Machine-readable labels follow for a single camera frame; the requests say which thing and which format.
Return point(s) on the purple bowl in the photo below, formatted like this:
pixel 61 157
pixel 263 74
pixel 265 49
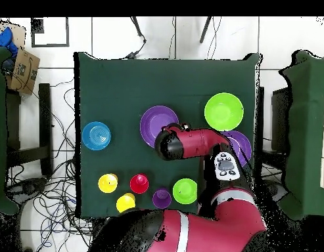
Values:
pixel 241 144
pixel 153 123

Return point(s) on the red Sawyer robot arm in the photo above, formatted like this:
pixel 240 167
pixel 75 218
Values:
pixel 203 231

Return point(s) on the large green bowl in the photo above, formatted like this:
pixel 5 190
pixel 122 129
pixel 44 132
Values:
pixel 224 111

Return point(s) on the dark green tablecloth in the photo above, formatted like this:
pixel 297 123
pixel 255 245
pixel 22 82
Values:
pixel 151 78

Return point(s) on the small green bowl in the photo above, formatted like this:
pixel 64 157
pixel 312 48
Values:
pixel 184 191

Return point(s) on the red cup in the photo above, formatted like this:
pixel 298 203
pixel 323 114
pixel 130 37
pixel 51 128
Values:
pixel 139 183

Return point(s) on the purple cup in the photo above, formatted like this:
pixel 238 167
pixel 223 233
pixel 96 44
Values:
pixel 161 198

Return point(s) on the small blue bowl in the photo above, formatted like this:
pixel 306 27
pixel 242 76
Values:
pixel 96 135

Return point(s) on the black power adapter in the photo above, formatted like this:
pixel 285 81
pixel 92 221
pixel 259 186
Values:
pixel 130 55

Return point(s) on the yellow cup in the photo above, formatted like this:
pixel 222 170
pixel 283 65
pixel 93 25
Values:
pixel 125 202
pixel 107 183

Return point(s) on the black tripod leg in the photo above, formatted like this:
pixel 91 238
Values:
pixel 137 27
pixel 205 30

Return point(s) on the brown cardboard box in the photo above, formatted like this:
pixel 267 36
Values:
pixel 23 73

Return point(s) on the blue fabric bag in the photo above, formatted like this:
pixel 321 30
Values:
pixel 4 39

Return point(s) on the grey pedestal foot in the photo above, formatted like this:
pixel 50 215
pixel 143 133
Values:
pixel 278 193
pixel 29 187

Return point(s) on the black square floor frame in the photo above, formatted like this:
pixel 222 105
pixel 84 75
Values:
pixel 37 25

